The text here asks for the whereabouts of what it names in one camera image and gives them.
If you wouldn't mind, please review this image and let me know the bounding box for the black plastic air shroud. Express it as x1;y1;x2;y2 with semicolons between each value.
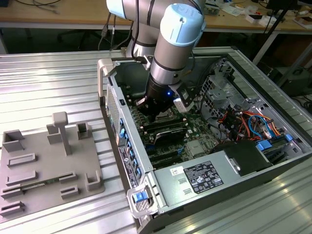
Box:
211;140;274;177

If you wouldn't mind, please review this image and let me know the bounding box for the grey power supply with label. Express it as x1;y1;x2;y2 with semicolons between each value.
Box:
153;150;242;208

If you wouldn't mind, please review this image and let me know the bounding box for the black expansion slot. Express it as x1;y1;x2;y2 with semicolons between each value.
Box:
150;156;183;169
147;148;181;160

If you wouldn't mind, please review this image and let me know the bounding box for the black tripod pole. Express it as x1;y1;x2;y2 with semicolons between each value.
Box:
252;0;294;63

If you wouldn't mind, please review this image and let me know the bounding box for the large blue drive clip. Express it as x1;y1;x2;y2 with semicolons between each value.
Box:
256;140;273;152

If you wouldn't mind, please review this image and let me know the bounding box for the black graphics card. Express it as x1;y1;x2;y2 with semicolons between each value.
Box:
153;128;187;147

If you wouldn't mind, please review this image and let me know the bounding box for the silver chipset heatsink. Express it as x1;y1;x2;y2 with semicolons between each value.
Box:
186;140;206;157

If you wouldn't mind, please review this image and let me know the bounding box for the grey parts rack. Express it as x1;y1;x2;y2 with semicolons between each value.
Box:
0;111;106;217

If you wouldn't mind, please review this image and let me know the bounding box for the black monitor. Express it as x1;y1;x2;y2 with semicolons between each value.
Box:
265;0;302;11

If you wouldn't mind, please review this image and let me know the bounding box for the black cable with plug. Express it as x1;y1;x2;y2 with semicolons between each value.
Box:
131;0;154;72

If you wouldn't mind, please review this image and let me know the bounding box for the black RAM slots bank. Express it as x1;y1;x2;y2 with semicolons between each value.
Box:
142;117;189;134
120;84;148;107

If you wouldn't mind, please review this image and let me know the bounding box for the orange wire bundle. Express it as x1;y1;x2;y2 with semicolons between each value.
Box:
218;109;286;143

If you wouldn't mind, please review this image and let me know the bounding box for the CPU socket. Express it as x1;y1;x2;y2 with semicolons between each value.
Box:
153;108;173;122

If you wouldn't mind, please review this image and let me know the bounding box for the blue case latch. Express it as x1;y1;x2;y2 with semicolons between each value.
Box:
133;192;149;203

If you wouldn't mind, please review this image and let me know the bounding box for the black hanging cable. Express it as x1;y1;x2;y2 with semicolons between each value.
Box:
97;12;134;51

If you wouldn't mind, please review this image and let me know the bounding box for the open grey PC case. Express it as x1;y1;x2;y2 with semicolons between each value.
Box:
97;52;312;234

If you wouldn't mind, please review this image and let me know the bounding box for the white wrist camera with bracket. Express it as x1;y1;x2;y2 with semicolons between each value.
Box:
172;84;195;113

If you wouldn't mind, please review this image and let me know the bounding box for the black chair base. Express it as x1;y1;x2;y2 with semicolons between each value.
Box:
57;29;104;51

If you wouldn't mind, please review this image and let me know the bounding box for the green motherboard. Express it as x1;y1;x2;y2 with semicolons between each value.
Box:
126;92;230;171

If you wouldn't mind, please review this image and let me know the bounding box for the green RAM stick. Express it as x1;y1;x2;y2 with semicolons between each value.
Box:
20;177;60;190

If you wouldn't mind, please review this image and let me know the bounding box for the perforated metal drive cage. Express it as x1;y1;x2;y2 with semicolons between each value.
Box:
199;74;247;122

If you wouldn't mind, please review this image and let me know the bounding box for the metal socket cover frame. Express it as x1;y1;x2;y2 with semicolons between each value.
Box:
156;109;173;122

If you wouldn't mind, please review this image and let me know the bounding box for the blue data wire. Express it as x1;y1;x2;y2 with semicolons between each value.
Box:
247;113;273;140

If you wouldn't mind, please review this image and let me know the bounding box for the wooden desk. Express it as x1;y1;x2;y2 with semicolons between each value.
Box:
0;0;312;34

